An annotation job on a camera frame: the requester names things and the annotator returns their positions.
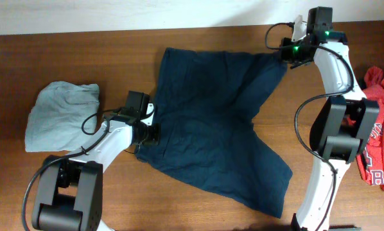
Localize right black cable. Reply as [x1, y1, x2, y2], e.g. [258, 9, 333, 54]
[264, 21, 355, 231]

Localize navy blue shorts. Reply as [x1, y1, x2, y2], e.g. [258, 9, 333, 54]
[136, 47, 292, 218]

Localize light grey folded cloth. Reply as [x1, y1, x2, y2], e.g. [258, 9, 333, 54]
[24, 81, 100, 152]

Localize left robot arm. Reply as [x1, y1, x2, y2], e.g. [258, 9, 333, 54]
[31, 91, 160, 231]

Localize red jersey with lettering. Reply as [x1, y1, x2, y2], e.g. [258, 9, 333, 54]
[356, 66, 384, 190]

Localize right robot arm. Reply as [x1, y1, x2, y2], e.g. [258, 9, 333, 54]
[278, 6, 380, 230]

